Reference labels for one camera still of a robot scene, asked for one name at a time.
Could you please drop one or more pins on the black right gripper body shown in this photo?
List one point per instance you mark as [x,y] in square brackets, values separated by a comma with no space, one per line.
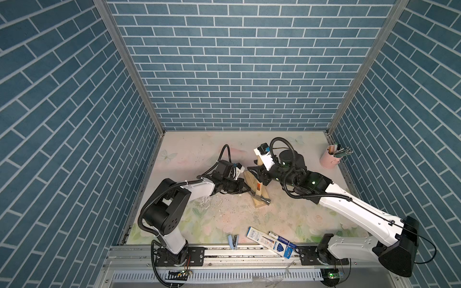
[274,174]

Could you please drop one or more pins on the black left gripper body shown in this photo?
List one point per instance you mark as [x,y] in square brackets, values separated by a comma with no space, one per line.
[230,186]

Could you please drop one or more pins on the wooden block with nails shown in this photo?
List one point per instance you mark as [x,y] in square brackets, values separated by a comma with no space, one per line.
[257,190]

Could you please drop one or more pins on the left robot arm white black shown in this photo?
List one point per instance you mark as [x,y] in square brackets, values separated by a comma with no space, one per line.
[162,212]

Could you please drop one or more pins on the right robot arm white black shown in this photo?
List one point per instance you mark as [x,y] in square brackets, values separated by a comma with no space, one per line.
[392,241]

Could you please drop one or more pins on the blue clip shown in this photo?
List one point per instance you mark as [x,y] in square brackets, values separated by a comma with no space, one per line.
[233,241]

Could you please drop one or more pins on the blue white tube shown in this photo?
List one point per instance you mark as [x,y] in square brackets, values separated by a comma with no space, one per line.
[283,240]

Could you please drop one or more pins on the pink pen holder bucket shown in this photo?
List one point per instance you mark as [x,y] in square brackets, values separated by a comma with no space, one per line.
[329,161]

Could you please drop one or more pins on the blue white toothpaste box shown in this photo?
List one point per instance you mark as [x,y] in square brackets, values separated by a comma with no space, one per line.
[269,242]

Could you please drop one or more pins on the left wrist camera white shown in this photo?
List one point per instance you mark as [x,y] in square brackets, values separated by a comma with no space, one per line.
[238,169]

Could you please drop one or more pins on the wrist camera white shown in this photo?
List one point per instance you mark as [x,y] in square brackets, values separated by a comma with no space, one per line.
[238,169]
[264,157]

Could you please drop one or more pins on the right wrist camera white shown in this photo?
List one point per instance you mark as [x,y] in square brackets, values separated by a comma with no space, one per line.
[264,157]

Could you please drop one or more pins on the aluminium right corner post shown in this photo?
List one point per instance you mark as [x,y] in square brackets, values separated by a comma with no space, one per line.
[381,37]

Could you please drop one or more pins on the aluminium corner post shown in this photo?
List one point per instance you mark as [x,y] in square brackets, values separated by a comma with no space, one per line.
[110,23]
[381,37]

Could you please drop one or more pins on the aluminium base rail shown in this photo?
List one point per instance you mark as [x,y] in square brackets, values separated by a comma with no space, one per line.
[249,266]

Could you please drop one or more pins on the aluminium left corner post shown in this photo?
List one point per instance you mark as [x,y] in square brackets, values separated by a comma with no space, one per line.
[110,23]

